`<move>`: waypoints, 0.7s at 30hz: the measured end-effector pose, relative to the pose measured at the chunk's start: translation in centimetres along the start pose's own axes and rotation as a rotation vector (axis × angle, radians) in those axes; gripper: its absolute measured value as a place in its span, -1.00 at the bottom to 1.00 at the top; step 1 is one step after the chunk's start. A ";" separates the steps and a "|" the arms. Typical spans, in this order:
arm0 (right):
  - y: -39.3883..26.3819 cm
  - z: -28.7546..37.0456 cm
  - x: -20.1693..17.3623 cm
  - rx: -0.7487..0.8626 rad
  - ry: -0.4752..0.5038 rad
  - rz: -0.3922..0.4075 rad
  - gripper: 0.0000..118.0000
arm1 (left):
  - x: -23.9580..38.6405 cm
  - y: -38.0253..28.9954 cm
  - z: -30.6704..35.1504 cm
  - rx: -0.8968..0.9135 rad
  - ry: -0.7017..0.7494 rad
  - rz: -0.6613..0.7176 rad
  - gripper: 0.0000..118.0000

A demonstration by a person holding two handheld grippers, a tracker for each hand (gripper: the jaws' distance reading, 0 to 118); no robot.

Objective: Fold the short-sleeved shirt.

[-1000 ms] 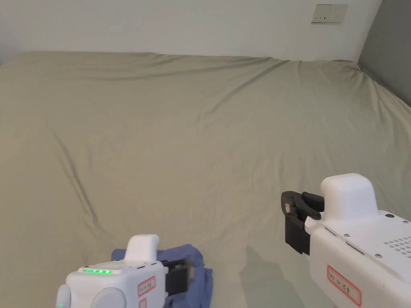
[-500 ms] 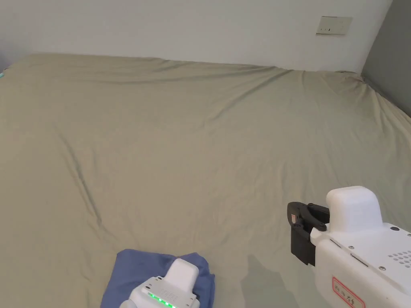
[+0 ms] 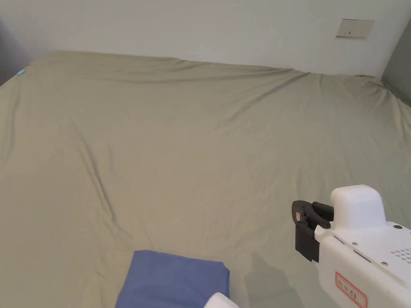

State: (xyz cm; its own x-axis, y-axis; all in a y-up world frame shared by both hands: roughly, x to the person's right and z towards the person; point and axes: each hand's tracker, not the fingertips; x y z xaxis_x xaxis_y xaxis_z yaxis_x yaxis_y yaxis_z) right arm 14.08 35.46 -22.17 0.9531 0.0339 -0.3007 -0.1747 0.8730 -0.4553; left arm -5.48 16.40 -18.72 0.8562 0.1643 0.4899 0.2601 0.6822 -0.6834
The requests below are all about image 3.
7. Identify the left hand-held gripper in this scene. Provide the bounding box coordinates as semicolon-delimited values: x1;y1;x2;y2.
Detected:
205;292;239;308

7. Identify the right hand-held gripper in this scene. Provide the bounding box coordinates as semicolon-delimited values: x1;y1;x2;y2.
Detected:
291;184;411;308

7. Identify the blue folded garment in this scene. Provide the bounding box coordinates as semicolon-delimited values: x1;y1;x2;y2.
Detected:
114;250;230;308

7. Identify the bed with pale green sheet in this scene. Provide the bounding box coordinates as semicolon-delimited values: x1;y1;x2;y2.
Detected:
0;51;411;308

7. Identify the beige wall switch plate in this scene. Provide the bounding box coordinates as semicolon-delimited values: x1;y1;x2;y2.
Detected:
335;18;375;39

